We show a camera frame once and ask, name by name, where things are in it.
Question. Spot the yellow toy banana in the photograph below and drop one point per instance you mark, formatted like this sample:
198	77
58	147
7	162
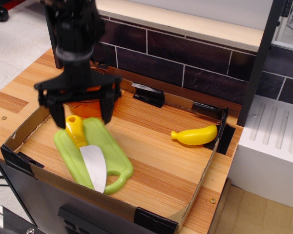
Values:
195	137

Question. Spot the white ribbed sink drainer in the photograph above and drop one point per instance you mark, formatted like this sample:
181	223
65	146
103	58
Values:
263	162

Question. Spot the dark vertical post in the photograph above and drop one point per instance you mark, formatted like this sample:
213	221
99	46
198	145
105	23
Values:
260	60

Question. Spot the orange transparent pot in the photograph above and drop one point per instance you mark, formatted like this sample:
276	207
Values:
88	108

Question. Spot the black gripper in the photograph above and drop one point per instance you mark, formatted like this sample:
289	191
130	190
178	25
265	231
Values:
78	82

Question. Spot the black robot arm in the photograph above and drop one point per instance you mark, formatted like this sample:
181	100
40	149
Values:
77	27

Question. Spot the black caster wheel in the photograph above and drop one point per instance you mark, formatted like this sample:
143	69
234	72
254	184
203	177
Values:
4	15

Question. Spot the green plastic cutting board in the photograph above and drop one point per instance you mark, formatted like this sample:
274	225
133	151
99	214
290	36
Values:
119	167

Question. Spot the yellow handled white toy knife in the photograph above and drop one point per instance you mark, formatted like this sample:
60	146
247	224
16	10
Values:
92	155

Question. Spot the light wooden shelf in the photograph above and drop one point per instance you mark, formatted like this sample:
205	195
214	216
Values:
218	32

